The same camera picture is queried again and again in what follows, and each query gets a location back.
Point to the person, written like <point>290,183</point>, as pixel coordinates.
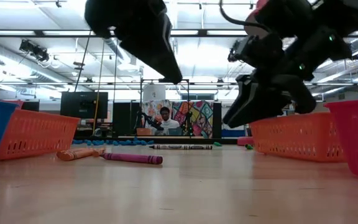
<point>166,123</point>

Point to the magenta crayon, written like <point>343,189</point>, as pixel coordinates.
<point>132,158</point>

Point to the black monitor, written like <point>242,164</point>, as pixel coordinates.
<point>84,105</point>

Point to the black background robot arm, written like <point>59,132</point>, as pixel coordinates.
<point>151,121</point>
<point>187,124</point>

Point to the black ceiling camera rig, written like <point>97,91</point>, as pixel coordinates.
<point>34,51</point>

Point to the red plastic basket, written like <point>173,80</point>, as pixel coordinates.
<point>356,140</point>

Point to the colourful mural panel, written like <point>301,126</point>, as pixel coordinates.
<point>200,118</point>

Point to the brown box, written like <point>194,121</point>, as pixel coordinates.
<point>143,131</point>

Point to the orange plastic basket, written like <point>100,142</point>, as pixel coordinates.
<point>36,133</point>
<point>297,137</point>

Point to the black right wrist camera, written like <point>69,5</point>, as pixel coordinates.
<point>253,49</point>

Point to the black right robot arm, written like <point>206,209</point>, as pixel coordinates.
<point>322,18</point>

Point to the black cabinet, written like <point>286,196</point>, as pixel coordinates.
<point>126,119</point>

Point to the green pencil eraser cap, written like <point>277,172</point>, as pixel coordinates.
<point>217,144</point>
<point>249,146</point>

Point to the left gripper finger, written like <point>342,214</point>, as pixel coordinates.
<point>172,56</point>
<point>154,46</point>

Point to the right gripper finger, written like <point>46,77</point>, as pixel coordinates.
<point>266,102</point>
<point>239,96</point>

